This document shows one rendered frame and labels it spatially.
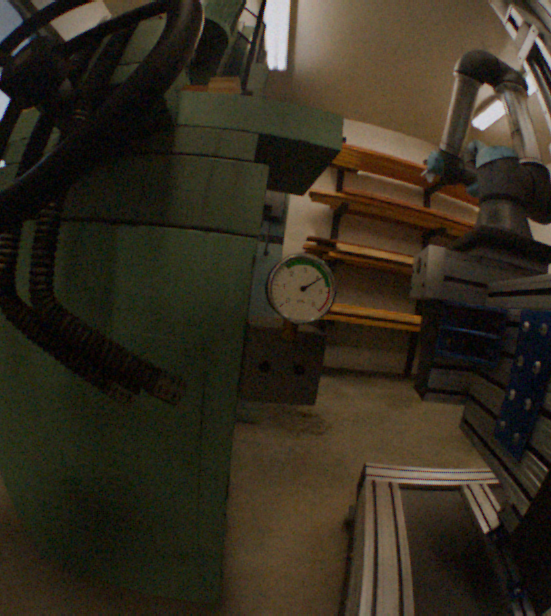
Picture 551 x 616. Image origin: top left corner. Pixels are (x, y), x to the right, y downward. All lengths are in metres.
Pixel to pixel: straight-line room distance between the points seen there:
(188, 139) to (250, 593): 0.84
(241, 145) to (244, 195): 0.06
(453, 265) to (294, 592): 0.76
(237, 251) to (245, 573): 0.70
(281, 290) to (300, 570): 0.70
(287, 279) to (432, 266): 0.32
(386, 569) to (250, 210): 0.59
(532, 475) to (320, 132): 0.48
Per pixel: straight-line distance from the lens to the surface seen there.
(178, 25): 0.22
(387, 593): 0.54
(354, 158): 0.57
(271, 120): 0.38
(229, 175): 0.34
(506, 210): 0.63
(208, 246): 0.32
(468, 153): 1.05
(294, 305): 0.26
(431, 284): 0.52
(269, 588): 0.76
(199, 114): 0.39
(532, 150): 0.84
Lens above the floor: 0.65
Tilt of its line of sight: 3 degrees down
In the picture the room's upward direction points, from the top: 8 degrees clockwise
